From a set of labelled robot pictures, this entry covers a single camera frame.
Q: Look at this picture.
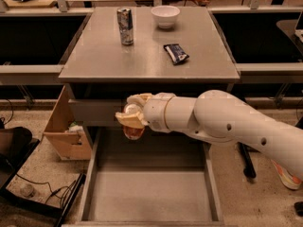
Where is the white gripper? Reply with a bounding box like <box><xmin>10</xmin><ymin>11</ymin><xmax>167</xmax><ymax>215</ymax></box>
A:
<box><xmin>116</xmin><ymin>93</ymin><xmax>175</xmax><ymax>133</ymax></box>

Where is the closed grey top drawer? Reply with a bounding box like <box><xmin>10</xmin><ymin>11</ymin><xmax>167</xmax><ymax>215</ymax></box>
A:
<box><xmin>68</xmin><ymin>98</ymin><xmax>230</xmax><ymax>128</ymax></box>

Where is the black table leg frame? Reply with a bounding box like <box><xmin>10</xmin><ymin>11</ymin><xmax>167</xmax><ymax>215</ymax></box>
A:
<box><xmin>239</xmin><ymin>144</ymin><xmax>257</xmax><ymax>179</ymax></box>

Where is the open grey middle drawer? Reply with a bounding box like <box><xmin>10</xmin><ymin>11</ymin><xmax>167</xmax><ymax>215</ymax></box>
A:
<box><xmin>63</xmin><ymin>128</ymin><xmax>235</xmax><ymax>227</ymax></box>

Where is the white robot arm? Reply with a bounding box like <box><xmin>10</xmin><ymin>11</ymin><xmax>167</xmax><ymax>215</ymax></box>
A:
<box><xmin>116</xmin><ymin>90</ymin><xmax>303</xmax><ymax>179</ymax></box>

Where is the cardboard box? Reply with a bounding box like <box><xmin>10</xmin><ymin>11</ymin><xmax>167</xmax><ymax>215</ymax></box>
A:
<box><xmin>44</xmin><ymin>87</ymin><xmax>92</xmax><ymax>160</ymax></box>

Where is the black cable on floor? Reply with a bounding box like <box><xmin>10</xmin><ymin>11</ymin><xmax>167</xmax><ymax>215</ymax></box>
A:
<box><xmin>15</xmin><ymin>173</ymin><xmax>79</xmax><ymax>208</ymax></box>

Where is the silver blue energy drink can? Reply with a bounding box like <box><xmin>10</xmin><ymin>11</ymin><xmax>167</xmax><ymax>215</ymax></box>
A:
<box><xmin>116</xmin><ymin>7</ymin><xmax>134</xmax><ymax>45</ymax></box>

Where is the black tray frame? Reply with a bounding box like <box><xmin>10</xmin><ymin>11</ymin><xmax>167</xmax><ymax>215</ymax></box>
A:
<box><xmin>0</xmin><ymin>139</ymin><xmax>86</xmax><ymax>227</ymax></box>

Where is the red coke can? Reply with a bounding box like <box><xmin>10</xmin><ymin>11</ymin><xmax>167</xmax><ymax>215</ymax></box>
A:
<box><xmin>123</xmin><ymin>104</ymin><xmax>145</xmax><ymax>140</ymax></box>

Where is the blue chip bag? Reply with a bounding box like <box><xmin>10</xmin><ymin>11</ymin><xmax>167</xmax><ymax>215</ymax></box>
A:
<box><xmin>164</xmin><ymin>44</ymin><xmax>189</xmax><ymax>65</ymax></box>

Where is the white bowl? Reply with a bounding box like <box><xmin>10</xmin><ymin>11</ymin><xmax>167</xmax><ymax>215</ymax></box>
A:
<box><xmin>151</xmin><ymin>6</ymin><xmax>180</xmax><ymax>29</ymax></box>

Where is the grey drawer cabinet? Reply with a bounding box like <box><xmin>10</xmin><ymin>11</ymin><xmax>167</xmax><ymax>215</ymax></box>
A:
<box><xmin>60</xmin><ymin>7</ymin><xmax>240</xmax><ymax>142</ymax></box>

